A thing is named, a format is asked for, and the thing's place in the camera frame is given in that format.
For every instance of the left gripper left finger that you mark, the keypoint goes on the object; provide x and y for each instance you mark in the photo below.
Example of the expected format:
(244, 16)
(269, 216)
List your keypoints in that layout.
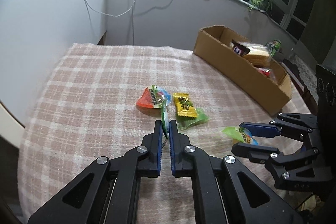
(107, 190)

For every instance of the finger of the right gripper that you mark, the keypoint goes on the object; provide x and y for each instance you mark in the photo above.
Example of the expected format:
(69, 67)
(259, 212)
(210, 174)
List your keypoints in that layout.
(261, 129)
(254, 153)

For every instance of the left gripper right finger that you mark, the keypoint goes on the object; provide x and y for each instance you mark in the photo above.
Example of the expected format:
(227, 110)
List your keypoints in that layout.
(224, 189)

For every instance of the green blue jelly packet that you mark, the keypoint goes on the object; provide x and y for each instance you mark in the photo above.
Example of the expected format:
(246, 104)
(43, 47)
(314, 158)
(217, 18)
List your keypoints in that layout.
(239, 134)

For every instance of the clear bag dried fruit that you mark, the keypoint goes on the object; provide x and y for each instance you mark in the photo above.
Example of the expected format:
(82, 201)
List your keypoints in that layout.
(267, 73)

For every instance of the bagged sliced bread loaf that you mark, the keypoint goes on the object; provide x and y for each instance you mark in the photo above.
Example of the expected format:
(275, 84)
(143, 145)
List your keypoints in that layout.
(258, 55)

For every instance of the green candy packet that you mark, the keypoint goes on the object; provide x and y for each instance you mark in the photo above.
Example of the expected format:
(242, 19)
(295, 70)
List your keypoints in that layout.
(184, 123)

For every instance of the yellow candy packet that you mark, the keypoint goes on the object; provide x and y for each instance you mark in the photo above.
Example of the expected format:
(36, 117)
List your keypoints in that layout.
(184, 105)

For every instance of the large Snickers bar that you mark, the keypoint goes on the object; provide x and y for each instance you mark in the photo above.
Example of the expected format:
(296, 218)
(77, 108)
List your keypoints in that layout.
(239, 48)

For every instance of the red triangular snack packet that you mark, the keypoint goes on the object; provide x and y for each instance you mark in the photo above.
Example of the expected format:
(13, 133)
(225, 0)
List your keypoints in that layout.
(153, 96)

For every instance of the white lace cloth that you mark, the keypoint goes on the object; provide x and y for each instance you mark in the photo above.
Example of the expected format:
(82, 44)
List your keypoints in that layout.
(307, 75)

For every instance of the green carton box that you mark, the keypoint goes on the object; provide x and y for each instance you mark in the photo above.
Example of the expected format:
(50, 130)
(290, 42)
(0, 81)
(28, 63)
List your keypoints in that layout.
(273, 46)

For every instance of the pink plaid tablecloth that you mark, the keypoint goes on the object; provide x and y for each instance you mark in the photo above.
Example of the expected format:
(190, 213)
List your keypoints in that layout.
(87, 109)

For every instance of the brown cardboard box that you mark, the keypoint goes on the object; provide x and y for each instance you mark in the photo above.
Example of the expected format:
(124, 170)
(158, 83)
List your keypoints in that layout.
(213, 46)

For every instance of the white cabinet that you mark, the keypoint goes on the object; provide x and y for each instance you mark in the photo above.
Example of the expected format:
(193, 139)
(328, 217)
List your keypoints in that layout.
(35, 34)

